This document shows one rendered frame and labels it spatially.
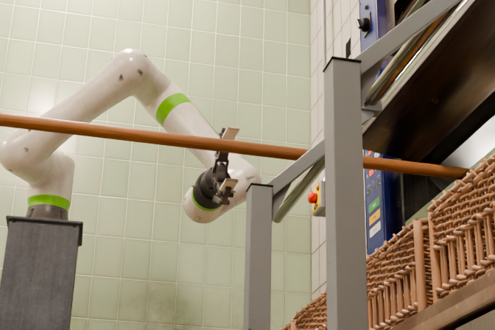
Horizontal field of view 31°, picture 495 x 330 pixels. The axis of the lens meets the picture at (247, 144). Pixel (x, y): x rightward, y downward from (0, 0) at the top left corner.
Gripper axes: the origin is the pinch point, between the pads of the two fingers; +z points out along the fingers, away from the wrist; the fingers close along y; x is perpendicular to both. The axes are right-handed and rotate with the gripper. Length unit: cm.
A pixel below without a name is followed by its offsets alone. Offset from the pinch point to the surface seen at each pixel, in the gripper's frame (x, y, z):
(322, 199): -50, -24, -82
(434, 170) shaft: -48.6, 1.0, 7.3
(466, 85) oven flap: -53, -17, 19
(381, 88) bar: -18, 5, 51
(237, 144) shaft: 0.4, 0.7, 7.6
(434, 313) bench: 2, 63, 109
